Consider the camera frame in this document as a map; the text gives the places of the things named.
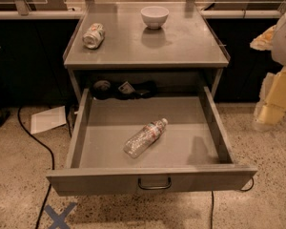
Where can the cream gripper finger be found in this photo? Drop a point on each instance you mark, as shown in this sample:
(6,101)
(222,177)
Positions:
(271,107)
(264,42)

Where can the clear plastic water bottle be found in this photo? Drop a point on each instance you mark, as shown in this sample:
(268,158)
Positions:
(147,136)

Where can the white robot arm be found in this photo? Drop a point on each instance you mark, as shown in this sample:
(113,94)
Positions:
(278,51)

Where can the grey metal cabinet counter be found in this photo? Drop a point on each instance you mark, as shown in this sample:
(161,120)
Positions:
(185,41)

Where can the black bundle behind drawer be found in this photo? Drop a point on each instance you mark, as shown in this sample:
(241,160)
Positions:
(104,89)

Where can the white ceramic bowl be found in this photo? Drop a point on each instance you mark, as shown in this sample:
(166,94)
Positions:
(154,17)

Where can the white tag card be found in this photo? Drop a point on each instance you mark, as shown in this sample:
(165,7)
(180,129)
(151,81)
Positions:
(126,88)

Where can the crushed soda can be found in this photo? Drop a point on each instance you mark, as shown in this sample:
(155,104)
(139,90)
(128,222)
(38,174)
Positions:
(94,36)

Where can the white paper sheet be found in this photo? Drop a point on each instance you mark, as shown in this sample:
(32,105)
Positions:
(49,119)

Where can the blue tape cross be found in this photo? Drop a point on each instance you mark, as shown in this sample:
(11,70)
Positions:
(58,220)

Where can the black drawer handle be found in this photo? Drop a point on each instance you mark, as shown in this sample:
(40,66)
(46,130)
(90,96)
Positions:
(154,185)

